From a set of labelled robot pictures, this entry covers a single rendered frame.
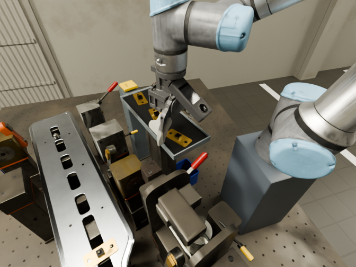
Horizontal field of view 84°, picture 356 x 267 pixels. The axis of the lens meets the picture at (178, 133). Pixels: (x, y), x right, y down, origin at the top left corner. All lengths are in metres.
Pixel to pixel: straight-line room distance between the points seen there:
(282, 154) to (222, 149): 0.79
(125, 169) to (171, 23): 0.43
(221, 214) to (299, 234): 0.56
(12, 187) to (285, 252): 1.02
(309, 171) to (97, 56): 2.41
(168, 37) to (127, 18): 2.07
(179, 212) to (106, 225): 0.29
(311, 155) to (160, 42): 0.36
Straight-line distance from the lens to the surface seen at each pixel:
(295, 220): 1.09
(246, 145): 0.70
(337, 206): 2.22
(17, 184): 0.83
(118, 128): 0.74
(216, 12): 0.39
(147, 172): 0.60
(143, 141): 1.06
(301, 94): 0.56
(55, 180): 0.82
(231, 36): 0.38
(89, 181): 0.76
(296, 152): 0.45
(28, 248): 1.10
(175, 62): 0.44
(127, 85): 0.88
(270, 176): 0.65
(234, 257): 0.49
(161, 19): 0.42
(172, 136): 0.60
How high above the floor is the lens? 1.58
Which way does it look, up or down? 43 degrees down
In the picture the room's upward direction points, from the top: straight up
